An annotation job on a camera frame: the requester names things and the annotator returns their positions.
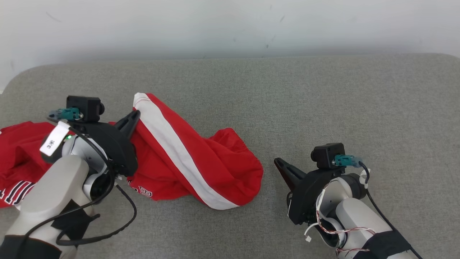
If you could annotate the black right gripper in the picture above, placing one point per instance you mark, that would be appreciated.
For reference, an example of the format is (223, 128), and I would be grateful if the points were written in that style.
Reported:
(303, 201)

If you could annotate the white paper label tag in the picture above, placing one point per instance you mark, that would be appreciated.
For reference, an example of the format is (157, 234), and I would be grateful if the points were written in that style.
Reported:
(54, 140)

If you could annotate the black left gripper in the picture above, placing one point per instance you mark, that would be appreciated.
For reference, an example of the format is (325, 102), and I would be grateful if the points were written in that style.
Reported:
(115, 151)

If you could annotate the red jersey with white sleeves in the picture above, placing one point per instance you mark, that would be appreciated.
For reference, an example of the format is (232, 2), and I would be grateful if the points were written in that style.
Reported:
(18, 151)

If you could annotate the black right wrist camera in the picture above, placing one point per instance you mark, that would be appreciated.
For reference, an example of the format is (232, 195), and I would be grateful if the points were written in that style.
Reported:
(327, 154)

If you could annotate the grey fabric sofa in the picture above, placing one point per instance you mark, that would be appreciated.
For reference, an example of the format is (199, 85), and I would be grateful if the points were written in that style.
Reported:
(287, 108)

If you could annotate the red shorts with white stripe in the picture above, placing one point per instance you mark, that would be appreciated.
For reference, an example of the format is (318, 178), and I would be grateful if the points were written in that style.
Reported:
(215, 169)

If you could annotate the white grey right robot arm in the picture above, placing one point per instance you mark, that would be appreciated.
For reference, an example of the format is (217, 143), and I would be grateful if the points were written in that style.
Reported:
(359, 216)

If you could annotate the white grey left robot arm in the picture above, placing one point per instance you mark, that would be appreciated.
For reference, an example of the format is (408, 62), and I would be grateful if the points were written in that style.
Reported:
(54, 187)

